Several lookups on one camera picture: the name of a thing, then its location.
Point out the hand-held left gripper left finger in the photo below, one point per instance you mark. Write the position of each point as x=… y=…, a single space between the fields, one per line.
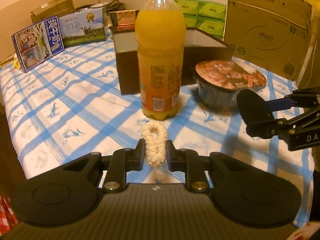
x=141 y=153

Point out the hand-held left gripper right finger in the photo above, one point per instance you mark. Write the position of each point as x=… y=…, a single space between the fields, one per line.
x=169 y=155

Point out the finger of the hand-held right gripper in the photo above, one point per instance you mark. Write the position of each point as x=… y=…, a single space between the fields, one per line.
x=278 y=104
x=267 y=127

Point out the white scrunchie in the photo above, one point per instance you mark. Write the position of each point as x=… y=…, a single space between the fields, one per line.
x=155 y=155

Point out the brown cardboard box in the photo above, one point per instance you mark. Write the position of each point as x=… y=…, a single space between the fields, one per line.
x=127 y=75
x=52 y=7

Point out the white fan stand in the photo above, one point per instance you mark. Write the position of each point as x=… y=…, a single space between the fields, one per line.
x=307 y=57

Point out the instant noodle bowl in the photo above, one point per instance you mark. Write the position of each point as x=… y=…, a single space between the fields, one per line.
x=220 y=80

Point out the large cardboard box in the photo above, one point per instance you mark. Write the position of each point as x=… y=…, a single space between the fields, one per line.
x=262 y=30

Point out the blue checked bed sheet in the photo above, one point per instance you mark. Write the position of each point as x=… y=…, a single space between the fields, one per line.
x=75 y=105

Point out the orange juice bottle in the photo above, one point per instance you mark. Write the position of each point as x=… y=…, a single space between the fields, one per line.
x=160 y=55

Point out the green tissue pack bundle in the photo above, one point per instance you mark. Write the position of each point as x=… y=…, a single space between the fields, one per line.
x=207 y=17

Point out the red printed box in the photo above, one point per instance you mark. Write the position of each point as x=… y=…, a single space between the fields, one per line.
x=122 y=26

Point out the orange printed box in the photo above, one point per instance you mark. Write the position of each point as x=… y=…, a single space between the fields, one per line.
x=123 y=17

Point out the green white milk carton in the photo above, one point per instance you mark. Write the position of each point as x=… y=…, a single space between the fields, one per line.
x=82 y=27

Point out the red checked bag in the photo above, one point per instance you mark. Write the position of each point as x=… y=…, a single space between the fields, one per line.
x=7 y=215

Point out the black bag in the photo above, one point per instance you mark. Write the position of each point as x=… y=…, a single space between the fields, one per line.
x=115 y=5

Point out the blue milk carton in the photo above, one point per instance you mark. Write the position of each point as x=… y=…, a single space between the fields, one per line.
x=35 y=45

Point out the yellow small packet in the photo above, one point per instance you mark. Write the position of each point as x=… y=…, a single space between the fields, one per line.
x=16 y=63

